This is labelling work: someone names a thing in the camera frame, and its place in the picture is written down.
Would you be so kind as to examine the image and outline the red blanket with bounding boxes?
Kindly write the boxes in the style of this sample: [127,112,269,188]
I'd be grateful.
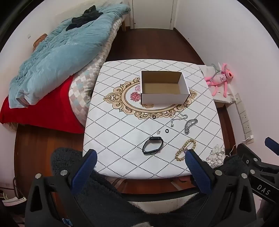
[0,76,85,134]

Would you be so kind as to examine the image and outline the brown item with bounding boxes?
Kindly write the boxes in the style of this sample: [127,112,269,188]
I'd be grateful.
[33,33,48,47]

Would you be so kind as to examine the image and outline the pink plush toy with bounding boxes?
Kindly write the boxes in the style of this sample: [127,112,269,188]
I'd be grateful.
[204,63,233,97]

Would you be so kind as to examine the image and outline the thick silver chain bracelet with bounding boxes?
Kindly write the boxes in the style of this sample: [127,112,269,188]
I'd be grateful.
[184,118,198,134]

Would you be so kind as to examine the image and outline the wooden table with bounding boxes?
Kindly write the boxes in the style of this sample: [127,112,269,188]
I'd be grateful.
[107,176,197,195]

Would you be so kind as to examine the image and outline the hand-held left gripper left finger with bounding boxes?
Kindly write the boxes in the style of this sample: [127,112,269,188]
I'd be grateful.
[25,149,98,227]

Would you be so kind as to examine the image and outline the black smart watch band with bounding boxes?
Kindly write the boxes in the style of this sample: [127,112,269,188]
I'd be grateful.
[142,136,164,155]

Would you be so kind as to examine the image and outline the wooden bead bracelet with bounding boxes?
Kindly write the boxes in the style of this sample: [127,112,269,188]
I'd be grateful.
[175,139,197,162]

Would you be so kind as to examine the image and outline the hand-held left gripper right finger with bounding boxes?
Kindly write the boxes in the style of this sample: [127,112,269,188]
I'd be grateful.
[185,149,257,227]

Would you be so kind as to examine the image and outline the white diamond-pattern tablecloth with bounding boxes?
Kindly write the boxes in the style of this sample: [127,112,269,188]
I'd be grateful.
[82,58,223,180]

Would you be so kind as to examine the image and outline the white charging cable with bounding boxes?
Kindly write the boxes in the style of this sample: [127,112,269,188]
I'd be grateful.
[227,135,254,158]

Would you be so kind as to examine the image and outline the white door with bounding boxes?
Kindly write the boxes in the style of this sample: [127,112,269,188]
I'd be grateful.
[131,0,175,30]

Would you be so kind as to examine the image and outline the black clothing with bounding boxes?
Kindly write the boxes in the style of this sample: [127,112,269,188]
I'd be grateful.
[66,5,104,31]

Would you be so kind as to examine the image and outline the thin silver necklace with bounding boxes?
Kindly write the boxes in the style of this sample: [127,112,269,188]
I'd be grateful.
[171,113,188,127]

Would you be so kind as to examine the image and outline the white cardboard box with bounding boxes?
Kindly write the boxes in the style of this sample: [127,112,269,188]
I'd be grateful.
[141,70,189,105]

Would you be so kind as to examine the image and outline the light blue quilt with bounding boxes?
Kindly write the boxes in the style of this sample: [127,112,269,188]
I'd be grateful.
[9,5,131,108]

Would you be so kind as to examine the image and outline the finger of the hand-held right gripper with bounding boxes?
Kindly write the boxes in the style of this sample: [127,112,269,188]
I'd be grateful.
[236,143,265,173]
[264,137,279,156]

